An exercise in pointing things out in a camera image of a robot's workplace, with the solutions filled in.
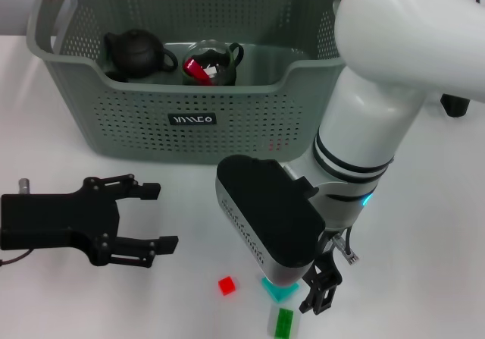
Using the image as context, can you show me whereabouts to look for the arm cable with plug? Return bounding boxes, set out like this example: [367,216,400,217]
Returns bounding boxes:
[332,227,361,266]
[0,248,33,268]

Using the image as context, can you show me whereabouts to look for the left arm cable with plug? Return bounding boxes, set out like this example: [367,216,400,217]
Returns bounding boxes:
[0,248,33,268]

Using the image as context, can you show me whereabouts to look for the glass teacup with black sleeve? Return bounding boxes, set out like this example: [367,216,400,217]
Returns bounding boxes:
[181,39,244,86]

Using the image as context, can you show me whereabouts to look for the green toy brick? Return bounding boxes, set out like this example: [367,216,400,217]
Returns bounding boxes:
[267,306,297,339]

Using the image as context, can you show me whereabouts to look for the right arm cable with plug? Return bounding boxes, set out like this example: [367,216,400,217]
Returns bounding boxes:
[332,227,361,266]

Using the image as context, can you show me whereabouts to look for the small red toy brick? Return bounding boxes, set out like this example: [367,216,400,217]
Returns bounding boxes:
[218,276,236,297]

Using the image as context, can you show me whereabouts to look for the grey perforated storage basket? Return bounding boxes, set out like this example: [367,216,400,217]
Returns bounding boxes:
[26,0,348,165]

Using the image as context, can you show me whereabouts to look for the right wrist camera housing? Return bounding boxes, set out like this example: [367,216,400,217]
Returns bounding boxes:
[214,155,327,289]

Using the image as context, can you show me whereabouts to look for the black clay teapot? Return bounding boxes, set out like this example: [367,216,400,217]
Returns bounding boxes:
[104,28,180,82]

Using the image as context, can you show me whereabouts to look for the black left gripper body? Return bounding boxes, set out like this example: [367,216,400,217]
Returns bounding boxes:
[0,177,122,267]

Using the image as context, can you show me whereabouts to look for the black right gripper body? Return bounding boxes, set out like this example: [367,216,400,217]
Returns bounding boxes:
[314,228,342,275]

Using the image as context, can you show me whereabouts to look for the cyan square toy plate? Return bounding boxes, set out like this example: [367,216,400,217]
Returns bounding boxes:
[261,278,300,302]

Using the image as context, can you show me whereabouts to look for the glass pitcher with black handle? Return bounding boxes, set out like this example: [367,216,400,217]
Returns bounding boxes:
[440,94,471,118]

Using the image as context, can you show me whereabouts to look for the dark red long toy brick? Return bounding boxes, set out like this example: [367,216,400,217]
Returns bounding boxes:
[183,58,214,83]

